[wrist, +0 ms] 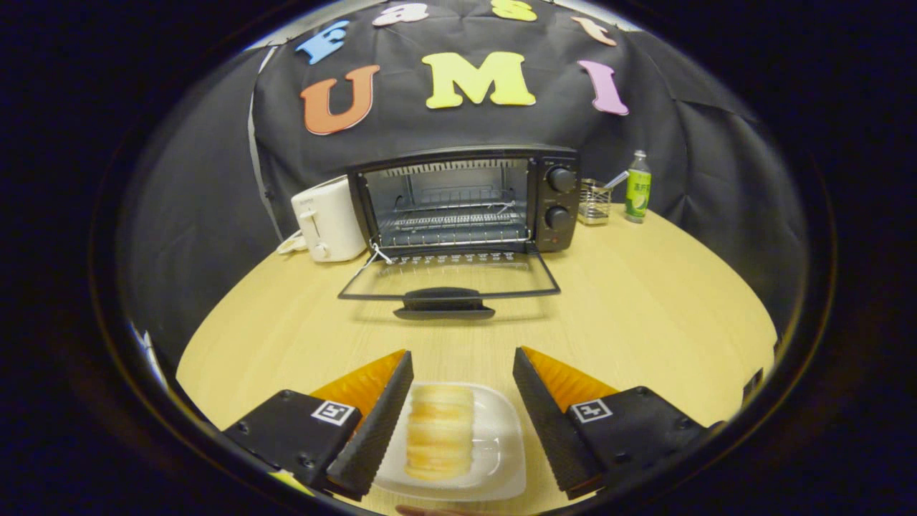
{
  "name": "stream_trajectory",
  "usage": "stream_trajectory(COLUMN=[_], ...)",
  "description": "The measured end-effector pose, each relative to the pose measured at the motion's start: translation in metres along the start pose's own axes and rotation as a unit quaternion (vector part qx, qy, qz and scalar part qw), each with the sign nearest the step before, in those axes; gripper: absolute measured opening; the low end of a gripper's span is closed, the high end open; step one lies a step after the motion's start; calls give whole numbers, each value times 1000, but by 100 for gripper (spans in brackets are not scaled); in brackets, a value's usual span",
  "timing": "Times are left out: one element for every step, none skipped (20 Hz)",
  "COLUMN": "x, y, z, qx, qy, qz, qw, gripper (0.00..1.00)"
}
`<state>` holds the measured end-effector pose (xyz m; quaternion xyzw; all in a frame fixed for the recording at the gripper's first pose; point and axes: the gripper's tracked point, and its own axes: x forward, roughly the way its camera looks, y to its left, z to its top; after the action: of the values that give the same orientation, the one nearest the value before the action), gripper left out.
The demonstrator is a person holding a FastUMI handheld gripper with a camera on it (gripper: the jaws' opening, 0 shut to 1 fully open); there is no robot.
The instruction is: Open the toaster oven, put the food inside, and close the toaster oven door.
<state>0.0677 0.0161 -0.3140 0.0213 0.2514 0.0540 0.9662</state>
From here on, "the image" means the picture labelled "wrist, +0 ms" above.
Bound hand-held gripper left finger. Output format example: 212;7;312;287
224;349;415;501

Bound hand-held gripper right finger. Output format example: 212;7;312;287
512;346;724;500

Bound sliced bread loaf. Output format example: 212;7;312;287
405;385;476;481

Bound black toaster oven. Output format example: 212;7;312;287
337;145;582;321

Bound white plastic food tray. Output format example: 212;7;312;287
373;382;527;502

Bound white pop-up toaster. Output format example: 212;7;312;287
278;176;368;263

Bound green label drink bottle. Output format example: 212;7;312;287
624;150;653;224

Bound wire mesh utensil basket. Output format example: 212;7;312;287
577;178;613;226

